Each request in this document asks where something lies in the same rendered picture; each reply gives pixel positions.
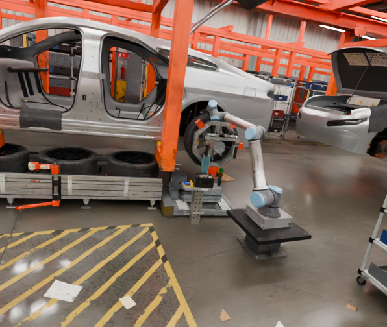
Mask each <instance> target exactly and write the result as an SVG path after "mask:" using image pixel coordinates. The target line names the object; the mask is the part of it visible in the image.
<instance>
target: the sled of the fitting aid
mask: <svg viewBox="0 0 387 327"><path fill-rule="evenodd" d="M179 194H180V196H181V198H182V200H183V202H191V201H192V194H191V193H190V191H185V190H184V189H179ZM221 198H222V197H221V195H203V202H221Z"/></svg>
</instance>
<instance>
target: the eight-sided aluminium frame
mask: <svg viewBox="0 0 387 327"><path fill-rule="evenodd" d="M210 125H217V126H224V127H227V129H228V130H229V131H233V129H232V128H231V127H230V125H229V124H228V123H227V122H220V121H208V122H207V123H205V126H204V127H203V128H202V129H198V130H197V131H195V132H194V135H193V145H192V152H193V153H194V154H195V156H196V157H197V158H198V160H199V161H200V162H201V163H202V161H203V159H202V158H201V157H200V155H199V154H198V153H197V152H196V150H197V141H198V136H199V135H200V134H201V133H202V132H203V131H205V130H206V129H207V128H208V127H209V126H210ZM234 148H235V146H234V145H232V149H231V153H230V154H228V155H227V156H226V157H224V159H222V160H221V161H220V162H210V165H209V166H213V167H221V166H223V165H224V164H225V163H227V162H228V161H229V160H230V159H231V158H232V157H233V154H234Z"/></svg>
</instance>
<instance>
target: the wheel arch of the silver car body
mask: <svg viewBox="0 0 387 327"><path fill-rule="evenodd" d="M196 102H198V105H197V112H196V117H198V116H200V115H201V114H200V111H201V110H204V109H205V108H207V106H208V103H209V101H208V100H201V101H196ZM196 102H194V103H191V104H189V105H188V106H187V107H185V108H184V109H183V110H182V111H181V119H180V125H179V136H180V137H184V135H185V131H186V129H187V118H188V116H189V118H188V125H189V124H190V123H191V121H192V120H193V119H194V115H195V107H196ZM217 109H218V112H225V110H224V109H223V108H222V107H221V106H220V105H219V104H217ZM190 111H191V113H190ZM189 113H190V115H189ZM196 117H195V118H196Z"/></svg>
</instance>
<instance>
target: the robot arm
mask: <svg viewBox="0 0 387 327"><path fill-rule="evenodd" d="M200 114H201V115H203V114H206V116H207V117H208V116H209V115H210V118H211V121H219V120H224V121H226V122H228V123H230V124H233V125H235V126H237V127H239V128H242V129H244V130H246V131H245V138H247V139H248V143H249V150H250V156H251V166H252V172H253V182H254V188H253V192H252V194H251V195H250V201H251V204H252V205H253V206H255V207H257V208H260V212H261V213H262V214H264V215H267V216H269V217H278V216H279V204H280V201H281V197H282V189H281V188H279V187H277V186H272V185H268V186H267V185H266V177H265V172H264V162H263V157H262V147H261V139H263V138H264V137H265V135H266V130H265V128H264V127H262V126H260V125H257V126H256V125H254V124H251V123H249V122H247V121H244V120H242V119H239V118H237V117H234V116H233V115H230V114H229V113H228V112H218V109H217V102H216V101H215V100H211V101H209V103H208V106H207V108H205V109H204V110H201V111H200Z"/></svg>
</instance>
